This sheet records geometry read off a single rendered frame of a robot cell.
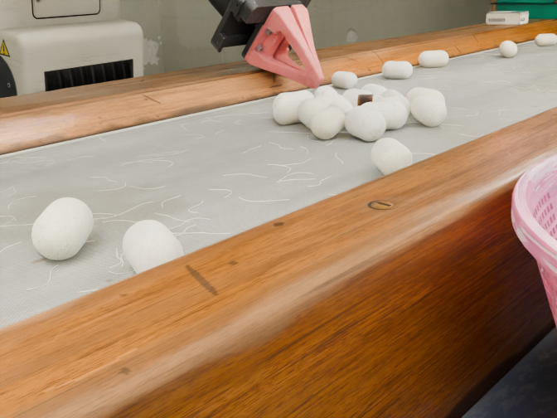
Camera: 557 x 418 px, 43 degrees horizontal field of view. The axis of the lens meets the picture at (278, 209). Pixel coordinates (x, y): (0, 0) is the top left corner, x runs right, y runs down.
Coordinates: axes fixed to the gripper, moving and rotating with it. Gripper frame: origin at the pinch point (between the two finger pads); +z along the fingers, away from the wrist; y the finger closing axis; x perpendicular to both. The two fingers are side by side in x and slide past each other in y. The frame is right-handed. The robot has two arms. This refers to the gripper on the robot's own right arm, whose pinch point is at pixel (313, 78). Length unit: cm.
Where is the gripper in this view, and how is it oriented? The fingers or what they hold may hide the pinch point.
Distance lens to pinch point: 69.2
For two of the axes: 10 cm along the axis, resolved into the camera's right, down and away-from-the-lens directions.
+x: -4.5, 6.2, 6.5
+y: 6.6, -2.5, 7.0
